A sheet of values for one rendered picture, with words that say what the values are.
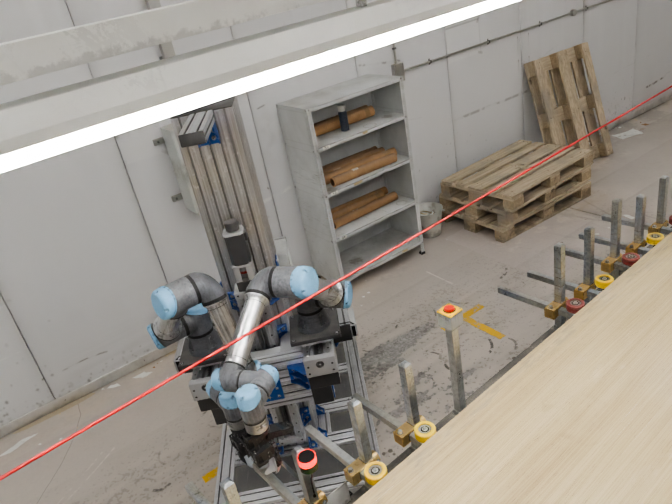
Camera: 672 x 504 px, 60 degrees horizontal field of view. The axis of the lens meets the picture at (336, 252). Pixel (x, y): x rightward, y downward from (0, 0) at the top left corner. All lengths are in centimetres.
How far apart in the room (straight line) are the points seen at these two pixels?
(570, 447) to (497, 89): 450
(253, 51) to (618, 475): 167
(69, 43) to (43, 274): 338
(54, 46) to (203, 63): 23
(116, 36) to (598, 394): 199
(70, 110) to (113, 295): 353
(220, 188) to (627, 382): 175
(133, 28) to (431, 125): 473
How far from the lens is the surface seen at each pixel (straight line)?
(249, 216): 255
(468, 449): 219
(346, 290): 244
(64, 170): 414
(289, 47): 113
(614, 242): 328
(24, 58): 97
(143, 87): 100
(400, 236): 530
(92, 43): 99
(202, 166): 248
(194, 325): 259
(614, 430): 228
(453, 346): 235
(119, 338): 459
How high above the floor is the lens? 249
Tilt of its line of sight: 27 degrees down
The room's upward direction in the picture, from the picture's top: 12 degrees counter-clockwise
